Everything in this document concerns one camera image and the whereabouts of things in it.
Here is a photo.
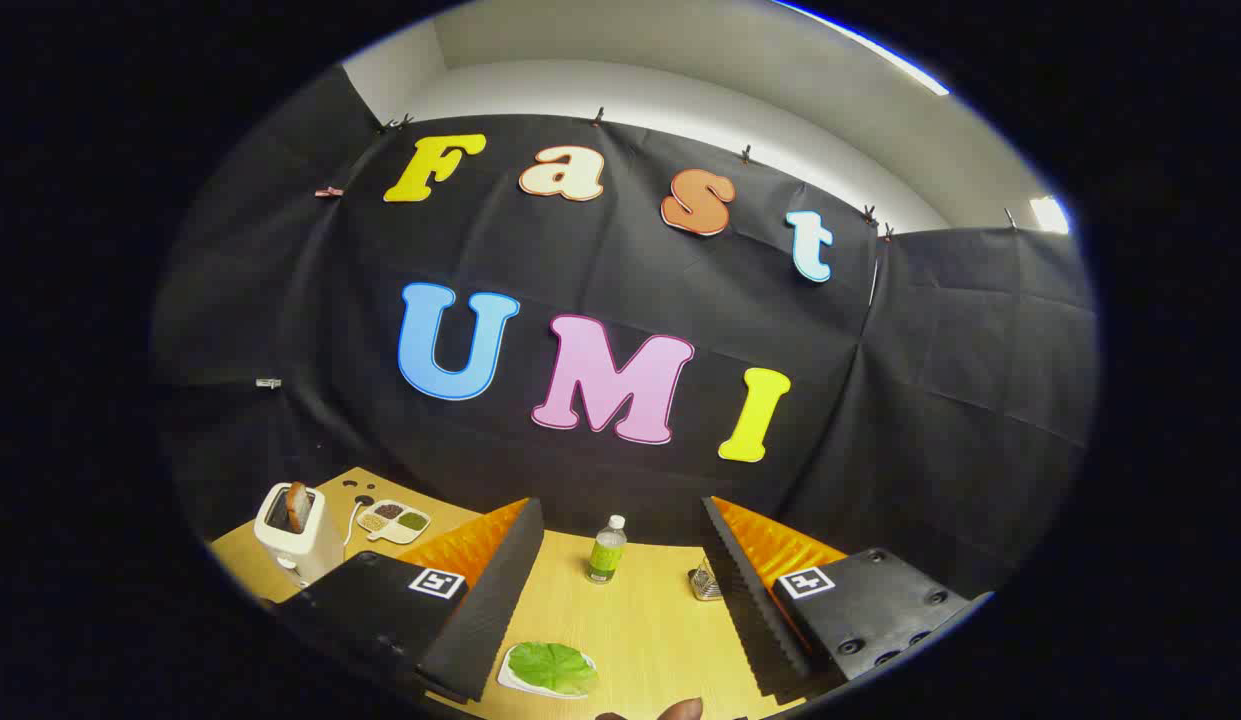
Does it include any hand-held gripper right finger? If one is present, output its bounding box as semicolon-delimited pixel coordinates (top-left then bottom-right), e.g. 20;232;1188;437
700;495;993;703

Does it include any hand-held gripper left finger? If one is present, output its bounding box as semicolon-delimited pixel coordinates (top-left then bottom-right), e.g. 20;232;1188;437
270;497;546;706

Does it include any green lettuce leaf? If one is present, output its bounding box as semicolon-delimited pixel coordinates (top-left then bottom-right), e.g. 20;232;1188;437
507;641;599;696

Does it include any white rectangular plate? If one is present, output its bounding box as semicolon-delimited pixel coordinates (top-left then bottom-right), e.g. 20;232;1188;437
497;643;598;699

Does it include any white divided dish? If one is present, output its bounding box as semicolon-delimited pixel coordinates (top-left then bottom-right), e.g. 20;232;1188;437
355;499;432;545

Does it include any green label plastic bottle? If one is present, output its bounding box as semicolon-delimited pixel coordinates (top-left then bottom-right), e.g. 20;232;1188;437
586;514;628;585

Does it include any white toaster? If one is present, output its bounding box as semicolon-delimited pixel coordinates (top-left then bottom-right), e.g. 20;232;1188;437
253;482;346;588

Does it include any black backdrop cloth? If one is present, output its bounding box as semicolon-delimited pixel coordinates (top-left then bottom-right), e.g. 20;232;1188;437
150;65;1099;601

